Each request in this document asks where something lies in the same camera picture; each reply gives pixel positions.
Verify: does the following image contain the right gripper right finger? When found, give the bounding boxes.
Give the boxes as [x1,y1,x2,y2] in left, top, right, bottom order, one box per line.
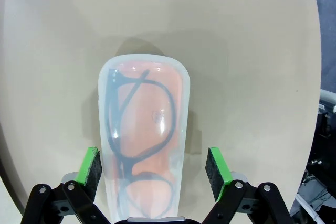
[202,146,292,224]

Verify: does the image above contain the black frame eyeglasses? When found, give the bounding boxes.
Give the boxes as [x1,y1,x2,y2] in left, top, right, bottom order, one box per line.
[106,68,177,220]

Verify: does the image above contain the white cable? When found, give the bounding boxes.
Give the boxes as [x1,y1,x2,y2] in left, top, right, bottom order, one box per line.
[295,193,323,221]

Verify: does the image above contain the translucent glasses case orange lining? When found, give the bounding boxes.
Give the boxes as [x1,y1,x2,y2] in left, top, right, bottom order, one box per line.
[98,53,192,222]

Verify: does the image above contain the light grey equipment frame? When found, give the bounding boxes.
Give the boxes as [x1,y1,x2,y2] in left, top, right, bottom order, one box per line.
[318,89,336,114]

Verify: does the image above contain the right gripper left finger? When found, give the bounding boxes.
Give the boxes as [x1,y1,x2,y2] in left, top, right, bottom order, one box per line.
[22,146,113,224]

